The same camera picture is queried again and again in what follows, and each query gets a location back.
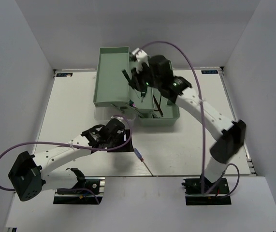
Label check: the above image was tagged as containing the green plastic toolbox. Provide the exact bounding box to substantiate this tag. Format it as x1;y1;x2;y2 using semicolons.
130;87;180;127

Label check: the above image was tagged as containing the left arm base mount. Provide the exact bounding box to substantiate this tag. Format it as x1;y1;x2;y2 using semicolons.
53;177;105;205

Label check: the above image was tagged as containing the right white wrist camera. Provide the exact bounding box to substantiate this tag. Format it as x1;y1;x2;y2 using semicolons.
131;48;149;73

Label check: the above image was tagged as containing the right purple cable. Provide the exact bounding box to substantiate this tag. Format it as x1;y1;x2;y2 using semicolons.
137;41;240;199

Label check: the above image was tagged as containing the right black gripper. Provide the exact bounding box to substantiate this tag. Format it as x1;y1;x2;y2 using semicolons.
129;63;161;92

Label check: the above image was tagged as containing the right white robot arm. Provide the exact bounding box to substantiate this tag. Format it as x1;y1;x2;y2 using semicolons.
122;54;246;193

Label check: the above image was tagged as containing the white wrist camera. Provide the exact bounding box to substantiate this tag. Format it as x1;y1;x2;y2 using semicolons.
111;116;126;122
131;48;149;73

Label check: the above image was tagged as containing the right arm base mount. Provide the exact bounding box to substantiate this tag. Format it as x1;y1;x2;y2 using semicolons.
182;178;232;206

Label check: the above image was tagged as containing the blue handle screwdriver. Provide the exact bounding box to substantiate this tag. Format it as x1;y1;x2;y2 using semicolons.
133;148;154;176

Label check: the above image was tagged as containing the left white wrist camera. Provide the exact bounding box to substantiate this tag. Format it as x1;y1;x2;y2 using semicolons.
111;116;126;122

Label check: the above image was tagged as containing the green stubby screwdriver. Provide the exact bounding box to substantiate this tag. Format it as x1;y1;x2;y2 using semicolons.
141;88;147;102

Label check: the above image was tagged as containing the green toolbox tray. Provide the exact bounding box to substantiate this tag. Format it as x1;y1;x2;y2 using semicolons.
93;47;130;107

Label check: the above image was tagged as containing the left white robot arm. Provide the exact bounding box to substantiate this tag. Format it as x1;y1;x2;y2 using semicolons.
8;118;132;202

